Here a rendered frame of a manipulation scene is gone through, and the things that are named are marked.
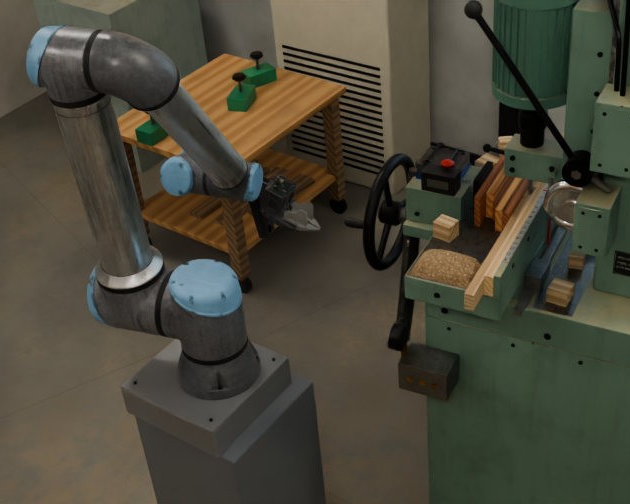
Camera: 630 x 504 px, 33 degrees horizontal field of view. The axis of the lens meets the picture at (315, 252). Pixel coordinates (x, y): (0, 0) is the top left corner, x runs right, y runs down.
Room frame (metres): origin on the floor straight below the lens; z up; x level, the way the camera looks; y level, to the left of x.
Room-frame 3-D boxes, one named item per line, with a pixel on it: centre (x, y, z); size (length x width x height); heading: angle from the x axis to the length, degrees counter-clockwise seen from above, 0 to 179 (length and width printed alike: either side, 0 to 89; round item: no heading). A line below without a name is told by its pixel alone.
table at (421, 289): (1.97, -0.38, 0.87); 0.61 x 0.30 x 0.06; 150
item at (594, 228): (1.71, -0.57, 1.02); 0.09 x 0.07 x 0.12; 150
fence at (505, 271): (1.90, -0.51, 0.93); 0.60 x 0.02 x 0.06; 150
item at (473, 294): (1.90, -0.46, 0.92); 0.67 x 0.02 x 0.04; 150
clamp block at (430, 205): (2.01, -0.31, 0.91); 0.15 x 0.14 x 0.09; 150
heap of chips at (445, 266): (1.75, -0.27, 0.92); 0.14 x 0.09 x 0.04; 60
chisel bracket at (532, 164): (1.93, -0.50, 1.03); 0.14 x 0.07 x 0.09; 60
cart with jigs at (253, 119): (3.26, 0.26, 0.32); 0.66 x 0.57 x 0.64; 140
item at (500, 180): (1.99, -0.44, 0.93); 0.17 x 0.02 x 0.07; 150
